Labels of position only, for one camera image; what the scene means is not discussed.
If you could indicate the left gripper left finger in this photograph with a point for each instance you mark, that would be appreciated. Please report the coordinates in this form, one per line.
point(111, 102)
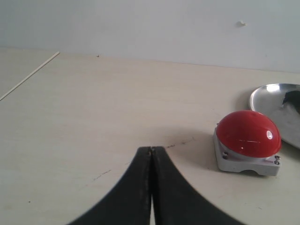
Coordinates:
point(129, 201)

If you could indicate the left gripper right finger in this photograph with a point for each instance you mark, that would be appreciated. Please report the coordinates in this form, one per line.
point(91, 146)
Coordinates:
point(175, 201)

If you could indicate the yellow black claw hammer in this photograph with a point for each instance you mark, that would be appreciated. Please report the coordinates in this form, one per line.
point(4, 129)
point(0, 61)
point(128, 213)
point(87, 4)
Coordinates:
point(292, 97)

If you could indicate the red dome push button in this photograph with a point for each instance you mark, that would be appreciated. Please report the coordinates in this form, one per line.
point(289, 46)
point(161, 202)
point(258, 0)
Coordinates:
point(247, 141)

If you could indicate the round steel plate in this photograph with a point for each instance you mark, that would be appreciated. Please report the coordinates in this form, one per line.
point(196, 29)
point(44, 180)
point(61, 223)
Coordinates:
point(268, 99)

